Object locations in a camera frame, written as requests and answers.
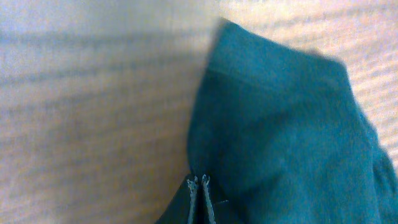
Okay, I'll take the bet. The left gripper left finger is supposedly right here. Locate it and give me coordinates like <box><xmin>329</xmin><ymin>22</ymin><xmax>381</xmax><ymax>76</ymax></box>
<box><xmin>155</xmin><ymin>175</ymin><xmax>198</xmax><ymax>224</ymax></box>

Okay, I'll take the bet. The dark navy t-shirt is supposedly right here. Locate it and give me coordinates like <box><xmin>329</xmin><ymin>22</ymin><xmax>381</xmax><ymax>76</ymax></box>
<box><xmin>187</xmin><ymin>22</ymin><xmax>397</xmax><ymax>223</ymax></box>

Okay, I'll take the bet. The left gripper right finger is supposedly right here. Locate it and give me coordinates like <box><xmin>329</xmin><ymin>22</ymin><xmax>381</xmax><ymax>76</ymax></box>
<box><xmin>201</xmin><ymin>175</ymin><xmax>236</xmax><ymax>224</ymax></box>

